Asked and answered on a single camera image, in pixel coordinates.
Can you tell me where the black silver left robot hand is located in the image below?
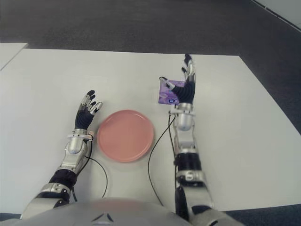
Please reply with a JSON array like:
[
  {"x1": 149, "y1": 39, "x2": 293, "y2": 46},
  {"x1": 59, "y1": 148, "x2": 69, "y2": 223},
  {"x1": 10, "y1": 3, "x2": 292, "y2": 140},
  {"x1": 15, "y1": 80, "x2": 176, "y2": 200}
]
[{"x1": 74, "y1": 89, "x2": 103, "y2": 130}]

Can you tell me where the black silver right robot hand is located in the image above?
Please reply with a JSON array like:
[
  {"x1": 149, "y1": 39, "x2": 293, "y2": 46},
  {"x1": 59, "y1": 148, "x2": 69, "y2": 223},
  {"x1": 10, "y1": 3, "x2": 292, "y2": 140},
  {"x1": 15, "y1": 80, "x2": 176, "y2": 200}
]
[{"x1": 159, "y1": 53, "x2": 197, "y2": 105}]

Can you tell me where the purple tissue paper pack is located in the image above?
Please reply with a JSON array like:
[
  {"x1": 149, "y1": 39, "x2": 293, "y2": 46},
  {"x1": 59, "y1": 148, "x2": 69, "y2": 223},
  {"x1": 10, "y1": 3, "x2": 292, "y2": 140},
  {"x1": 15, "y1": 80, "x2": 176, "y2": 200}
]
[{"x1": 157, "y1": 79, "x2": 186, "y2": 105}]

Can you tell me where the pink round plate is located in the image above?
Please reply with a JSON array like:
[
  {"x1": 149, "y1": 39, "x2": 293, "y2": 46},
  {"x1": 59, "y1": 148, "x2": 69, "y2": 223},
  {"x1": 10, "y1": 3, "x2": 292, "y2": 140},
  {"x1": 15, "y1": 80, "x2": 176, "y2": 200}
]
[{"x1": 97, "y1": 109, "x2": 156, "y2": 163}]

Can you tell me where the grey robot torso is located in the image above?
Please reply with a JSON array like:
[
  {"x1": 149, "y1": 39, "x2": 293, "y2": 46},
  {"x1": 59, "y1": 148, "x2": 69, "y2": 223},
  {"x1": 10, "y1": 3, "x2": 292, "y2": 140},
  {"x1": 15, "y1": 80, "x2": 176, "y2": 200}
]
[{"x1": 0, "y1": 197, "x2": 196, "y2": 226}]

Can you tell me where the white side table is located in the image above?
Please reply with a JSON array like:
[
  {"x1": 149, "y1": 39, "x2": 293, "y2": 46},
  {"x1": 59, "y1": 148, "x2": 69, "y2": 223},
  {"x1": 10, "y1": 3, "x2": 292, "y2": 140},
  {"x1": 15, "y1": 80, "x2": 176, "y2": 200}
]
[{"x1": 0, "y1": 42, "x2": 28, "y2": 71}]

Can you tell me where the thin black cable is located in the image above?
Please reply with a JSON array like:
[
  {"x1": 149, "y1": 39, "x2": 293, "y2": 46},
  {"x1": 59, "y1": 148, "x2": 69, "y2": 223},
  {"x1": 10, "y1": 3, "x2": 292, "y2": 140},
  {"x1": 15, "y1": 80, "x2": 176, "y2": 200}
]
[
  {"x1": 147, "y1": 110, "x2": 177, "y2": 209},
  {"x1": 84, "y1": 156, "x2": 109, "y2": 199}
]

